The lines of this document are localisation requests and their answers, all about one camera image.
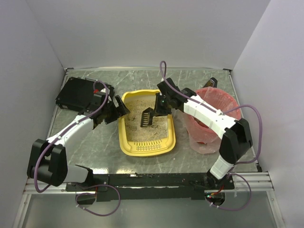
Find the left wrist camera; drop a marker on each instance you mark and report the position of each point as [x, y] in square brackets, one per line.
[101, 91]

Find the black flat box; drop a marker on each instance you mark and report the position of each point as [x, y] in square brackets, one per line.
[77, 93]

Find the red basket with bag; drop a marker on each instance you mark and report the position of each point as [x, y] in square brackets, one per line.
[202, 139]

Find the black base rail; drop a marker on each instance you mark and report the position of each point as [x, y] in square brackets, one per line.
[151, 186]

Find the black litter scoop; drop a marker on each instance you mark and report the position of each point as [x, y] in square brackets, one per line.
[147, 117]

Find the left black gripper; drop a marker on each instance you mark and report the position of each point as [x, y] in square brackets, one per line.
[113, 111]

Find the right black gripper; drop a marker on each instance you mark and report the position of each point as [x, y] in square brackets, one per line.
[158, 110]

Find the cat litter pellets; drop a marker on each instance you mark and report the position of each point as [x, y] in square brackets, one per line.
[134, 131]

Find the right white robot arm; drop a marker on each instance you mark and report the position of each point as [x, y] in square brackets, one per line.
[235, 134]

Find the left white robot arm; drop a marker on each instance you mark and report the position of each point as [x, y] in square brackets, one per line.
[48, 158]

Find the black metronome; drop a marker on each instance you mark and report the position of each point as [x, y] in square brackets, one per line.
[212, 82]

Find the yellow litter box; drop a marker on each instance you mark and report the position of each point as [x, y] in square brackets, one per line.
[145, 148]

